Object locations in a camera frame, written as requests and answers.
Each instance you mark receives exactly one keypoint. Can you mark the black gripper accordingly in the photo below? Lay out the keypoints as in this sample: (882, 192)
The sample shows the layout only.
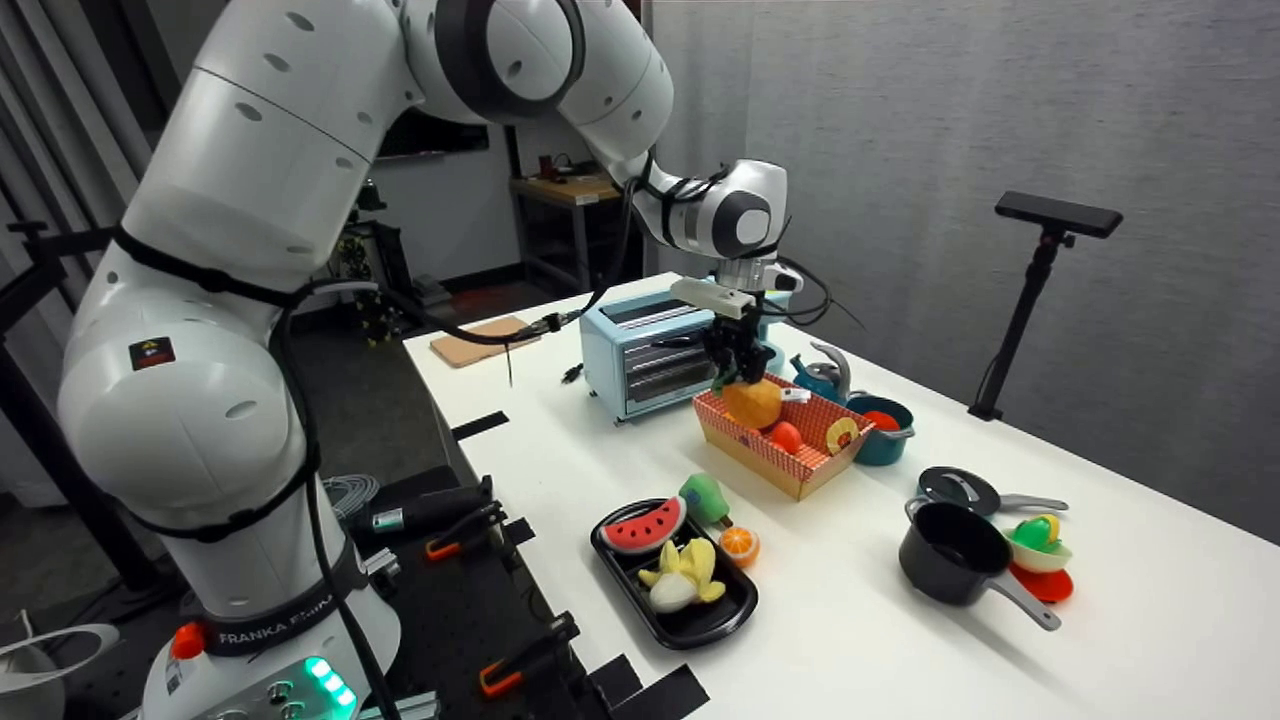
(737, 349)

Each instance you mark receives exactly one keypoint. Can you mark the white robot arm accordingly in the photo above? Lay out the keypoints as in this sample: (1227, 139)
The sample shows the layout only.
(172, 399)

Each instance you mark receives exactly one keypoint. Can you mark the orange plush fruit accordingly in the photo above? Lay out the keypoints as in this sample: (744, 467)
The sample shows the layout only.
(754, 404)

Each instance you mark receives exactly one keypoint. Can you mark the teal toy kettle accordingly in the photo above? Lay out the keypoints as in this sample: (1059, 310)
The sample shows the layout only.
(825, 375)

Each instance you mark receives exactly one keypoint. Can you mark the orange cardboard tray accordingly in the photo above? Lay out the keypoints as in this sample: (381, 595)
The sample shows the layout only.
(800, 472)

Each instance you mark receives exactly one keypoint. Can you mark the green avocado plush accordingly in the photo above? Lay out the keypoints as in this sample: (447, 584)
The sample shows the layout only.
(707, 503)

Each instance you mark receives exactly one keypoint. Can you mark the orange half plush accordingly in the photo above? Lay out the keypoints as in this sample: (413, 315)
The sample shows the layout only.
(741, 546)

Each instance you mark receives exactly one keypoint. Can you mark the watermelon slice plush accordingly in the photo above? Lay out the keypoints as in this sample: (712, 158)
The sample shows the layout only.
(645, 528)

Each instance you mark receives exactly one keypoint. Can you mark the yellow banana plush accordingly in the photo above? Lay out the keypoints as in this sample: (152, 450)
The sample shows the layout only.
(681, 577)

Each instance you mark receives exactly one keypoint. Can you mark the black toy pot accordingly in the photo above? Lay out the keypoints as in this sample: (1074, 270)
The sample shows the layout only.
(955, 557)

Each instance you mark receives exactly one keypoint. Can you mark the plush burger toy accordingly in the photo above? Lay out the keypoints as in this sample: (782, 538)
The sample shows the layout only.
(1042, 557)

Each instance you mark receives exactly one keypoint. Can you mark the light blue toaster oven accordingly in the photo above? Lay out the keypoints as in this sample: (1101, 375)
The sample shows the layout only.
(645, 355)

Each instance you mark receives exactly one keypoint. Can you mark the teal bowl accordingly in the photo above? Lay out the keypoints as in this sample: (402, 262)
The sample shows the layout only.
(891, 428)

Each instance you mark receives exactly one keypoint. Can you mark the black pan lid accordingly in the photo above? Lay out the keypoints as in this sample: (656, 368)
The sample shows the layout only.
(964, 490)

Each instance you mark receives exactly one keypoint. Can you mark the black table clamp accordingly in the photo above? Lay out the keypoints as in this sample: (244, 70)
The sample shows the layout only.
(478, 425)

